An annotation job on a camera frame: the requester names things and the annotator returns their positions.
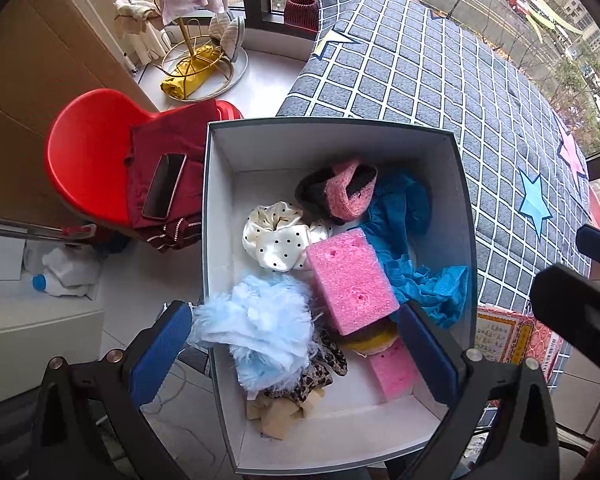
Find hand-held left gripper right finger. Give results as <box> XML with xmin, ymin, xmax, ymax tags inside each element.
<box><xmin>397</xmin><ymin>302</ymin><xmax>561</xmax><ymax>480</ymax></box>

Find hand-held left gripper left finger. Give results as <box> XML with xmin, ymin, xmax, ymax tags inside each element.
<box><xmin>27</xmin><ymin>301</ymin><xmax>193</xmax><ymax>480</ymax></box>

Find small pink sponge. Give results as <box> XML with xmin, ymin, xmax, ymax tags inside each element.
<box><xmin>367</xmin><ymin>344</ymin><xmax>424</xmax><ymax>402</ymax></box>

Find yellow brown knit item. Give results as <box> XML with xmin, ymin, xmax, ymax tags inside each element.
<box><xmin>339</xmin><ymin>317</ymin><xmax>400</xmax><ymax>357</ymax></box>

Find blue mesh cloth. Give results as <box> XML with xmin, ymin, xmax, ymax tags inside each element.
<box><xmin>380</xmin><ymin>254</ymin><xmax>471</xmax><ymax>332</ymax></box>
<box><xmin>360</xmin><ymin>170</ymin><xmax>434</xmax><ymax>262</ymax></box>

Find red patterned medicine box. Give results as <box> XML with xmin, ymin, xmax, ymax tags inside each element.
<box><xmin>475</xmin><ymin>305</ymin><xmax>564</xmax><ymax>389</ymax></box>

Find light blue fluffy scrunchie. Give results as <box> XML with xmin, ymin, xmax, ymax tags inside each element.
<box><xmin>190</xmin><ymin>272</ymin><xmax>327</xmax><ymax>394</ymax></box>

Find leopard print scrunchie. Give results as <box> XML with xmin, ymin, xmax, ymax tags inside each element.
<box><xmin>259</xmin><ymin>326</ymin><xmax>349</xmax><ymax>407</ymax></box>

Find large pink sponge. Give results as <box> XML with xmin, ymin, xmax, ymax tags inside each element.
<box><xmin>305</xmin><ymin>227</ymin><xmax>401</xmax><ymax>337</ymax></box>

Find beige scrunchie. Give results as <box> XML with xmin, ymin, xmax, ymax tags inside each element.
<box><xmin>245</xmin><ymin>389</ymin><xmax>332</xmax><ymax>442</ymax></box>

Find cream polka dot scrunchie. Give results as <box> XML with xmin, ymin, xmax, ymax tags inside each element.
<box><xmin>242</xmin><ymin>201</ymin><xmax>334</xmax><ymax>274</ymax></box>

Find pink knit hat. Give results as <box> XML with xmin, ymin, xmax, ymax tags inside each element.
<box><xmin>295</xmin><ymin>157</ymin><xmax>381</xmax><ymax>227</ymax></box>

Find grey cardboard box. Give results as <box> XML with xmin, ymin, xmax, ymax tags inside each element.
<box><xmin>200</xmin><ymin>117</ymin><xmax>479</xmax><ymax>477</ymax></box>

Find white bottle with blue cap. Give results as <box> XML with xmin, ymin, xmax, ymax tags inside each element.
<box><xmin>22</xmin><ymin>246</ymin><xmax>102</xmax><ymax>299</ymax></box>

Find white cabinet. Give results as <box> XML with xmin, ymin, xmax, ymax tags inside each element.
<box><xmin>0</xmin><ymin>280</ymin><xmax>106</xmax><ymax>407</ymax></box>

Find smartphone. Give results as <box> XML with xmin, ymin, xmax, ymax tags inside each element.
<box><xmin>141</xmin><ymin>153</ymin><xmax>188</xmax><ymax>221</ymax></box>

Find metal pole with red clip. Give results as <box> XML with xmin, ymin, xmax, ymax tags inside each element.
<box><xmin>0</xmin><ymin>213</ymin><xmax>97</xmax><ymax>242</ymax></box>

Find dark red garment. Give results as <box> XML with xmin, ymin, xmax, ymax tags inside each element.
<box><xmin>124</xmin><ymin>100</ymin><xmax>222</xmax><ymax>254</ymax></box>

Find red plastic chair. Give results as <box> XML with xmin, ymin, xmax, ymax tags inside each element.
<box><xmin>45</xmin><ymin>88</ymin><xmax>244</xmax><ymax>227</ymax></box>

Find grey checkered quilt with stars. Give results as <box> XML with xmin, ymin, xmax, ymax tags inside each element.
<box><xmin>275</xmin><ymin>0</ymin><xmax>595</xmax><ymax>323</ymax></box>

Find yellow cloth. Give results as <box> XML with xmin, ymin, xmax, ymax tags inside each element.
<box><xmin>160</xmin><ymin>45</ymin><xmax>227</xmax><ymax>99</ymax></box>

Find grey white slippers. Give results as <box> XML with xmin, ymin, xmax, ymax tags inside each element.
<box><xmin>207</xmin><ymin>12</ymin><xmax>247</xmax><ymax>62</ymax></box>

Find beige cloth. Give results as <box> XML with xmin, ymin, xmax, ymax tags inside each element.
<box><xmin>113</xmin><ymin>0</ymin><xmax>162</xmax><ymax>37</ymax></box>

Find dark red ribbed pot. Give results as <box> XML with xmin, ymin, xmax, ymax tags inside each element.
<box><xmin>284</xmin><ymin>0</ymin><xmax>321</xmax><ymax>34</ymax></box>

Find thin white cable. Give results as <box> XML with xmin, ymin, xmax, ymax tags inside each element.
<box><xmin>152</xmin><ymin>357</ymin><xmax>217</xmax><ymax>463</ymax></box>

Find gold wire rack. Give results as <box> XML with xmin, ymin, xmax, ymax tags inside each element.
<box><xmin>147</xmin><ymin>0</ymin><xmax>247</xmax><ymax>104</ymax></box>

